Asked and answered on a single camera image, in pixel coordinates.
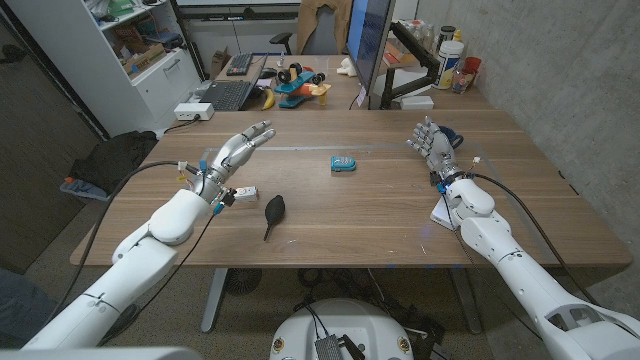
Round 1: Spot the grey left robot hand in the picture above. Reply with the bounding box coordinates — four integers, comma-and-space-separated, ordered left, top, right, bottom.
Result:
191, 119, 277, 204

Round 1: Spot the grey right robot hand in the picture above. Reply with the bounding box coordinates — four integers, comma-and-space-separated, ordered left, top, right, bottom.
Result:
405, 116, 464, 186

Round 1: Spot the black rubber air blower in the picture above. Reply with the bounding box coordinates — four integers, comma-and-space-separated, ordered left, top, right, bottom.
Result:
263, 194, 286, 243

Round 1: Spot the dark blue mug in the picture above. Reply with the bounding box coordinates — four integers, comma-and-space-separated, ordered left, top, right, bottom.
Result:
439, 125, 465, 150

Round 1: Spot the small white box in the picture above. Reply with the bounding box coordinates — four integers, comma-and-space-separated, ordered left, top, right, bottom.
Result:
399, 95, 435, 111

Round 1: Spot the white power strip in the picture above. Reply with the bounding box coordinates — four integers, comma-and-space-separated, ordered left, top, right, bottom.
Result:
173, 102, 215, 122

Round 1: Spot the black laptop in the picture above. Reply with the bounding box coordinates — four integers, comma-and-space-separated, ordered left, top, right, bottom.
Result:
199, 53, 270, 112

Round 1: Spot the flat white box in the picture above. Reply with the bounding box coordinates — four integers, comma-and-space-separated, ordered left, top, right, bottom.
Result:
429, 195, 459, 232

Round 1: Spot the clear glass jar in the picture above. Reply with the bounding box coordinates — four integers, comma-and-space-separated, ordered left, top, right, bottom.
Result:
452, 68, 475, 95

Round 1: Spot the white plastic canister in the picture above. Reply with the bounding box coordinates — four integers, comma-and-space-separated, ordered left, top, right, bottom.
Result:
432, 39, 465, 91

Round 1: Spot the red cup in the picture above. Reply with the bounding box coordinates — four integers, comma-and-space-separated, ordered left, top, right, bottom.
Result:
462, 56, 483, 86

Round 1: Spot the black keyboard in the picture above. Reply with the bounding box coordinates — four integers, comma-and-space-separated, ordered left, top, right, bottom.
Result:
225, 52, 254, 77

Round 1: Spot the plain small cardboard box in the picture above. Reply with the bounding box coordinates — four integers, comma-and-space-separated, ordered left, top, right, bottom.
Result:
209, 47, 232, 80

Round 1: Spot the small teal case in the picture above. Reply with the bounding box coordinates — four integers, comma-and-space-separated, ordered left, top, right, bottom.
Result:
329, 155, 357, 173

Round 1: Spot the teal orange toy plane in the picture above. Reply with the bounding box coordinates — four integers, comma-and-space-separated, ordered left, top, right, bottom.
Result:
273, 62, 332, 110

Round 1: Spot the black cloth bag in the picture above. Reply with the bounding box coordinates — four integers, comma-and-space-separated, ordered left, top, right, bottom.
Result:
68, 130, 159, 195

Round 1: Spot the dark lid bottle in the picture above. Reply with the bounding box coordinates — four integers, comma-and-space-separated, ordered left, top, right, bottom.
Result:
437, 25, 457, 51

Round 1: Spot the white crumpled item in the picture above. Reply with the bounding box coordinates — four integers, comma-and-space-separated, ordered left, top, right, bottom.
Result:
335, 56, 358, 78

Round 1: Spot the round black floor disc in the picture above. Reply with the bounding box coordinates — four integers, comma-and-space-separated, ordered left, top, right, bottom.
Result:
223, 268, 264, 296

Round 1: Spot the cardboard box with print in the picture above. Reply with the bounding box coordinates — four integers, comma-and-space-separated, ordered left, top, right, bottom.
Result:
121, 42, 167, 77

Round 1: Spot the large black monitor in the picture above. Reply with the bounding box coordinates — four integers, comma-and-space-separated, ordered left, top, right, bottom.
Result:
346, 0, 396, 96

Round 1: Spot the grey table leg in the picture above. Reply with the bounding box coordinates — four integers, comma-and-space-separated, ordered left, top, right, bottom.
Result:
449, 267, 484, 335
200, 268, 229, 334

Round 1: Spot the black office chair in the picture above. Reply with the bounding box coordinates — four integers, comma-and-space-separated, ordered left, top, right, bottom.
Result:
268, 4, 351, 56

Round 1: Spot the brown jacket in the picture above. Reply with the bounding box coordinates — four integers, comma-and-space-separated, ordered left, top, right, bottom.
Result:
296, 0, 354, 55

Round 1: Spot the white shelf cabinet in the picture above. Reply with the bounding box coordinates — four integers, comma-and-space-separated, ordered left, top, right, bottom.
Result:
4, 0, 202, 137

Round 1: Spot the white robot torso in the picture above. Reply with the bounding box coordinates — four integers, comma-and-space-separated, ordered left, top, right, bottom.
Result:
269, 298, 415, 360

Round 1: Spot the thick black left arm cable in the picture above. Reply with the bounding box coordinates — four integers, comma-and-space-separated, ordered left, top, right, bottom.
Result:
47, 160, 201, 324

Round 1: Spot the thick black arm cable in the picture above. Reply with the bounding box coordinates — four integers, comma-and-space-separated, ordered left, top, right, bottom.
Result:
469, 171, 599, 306
47, 160, 201, 324

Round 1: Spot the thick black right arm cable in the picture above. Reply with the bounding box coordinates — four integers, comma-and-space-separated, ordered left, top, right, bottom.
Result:
469, 171, 599, 306

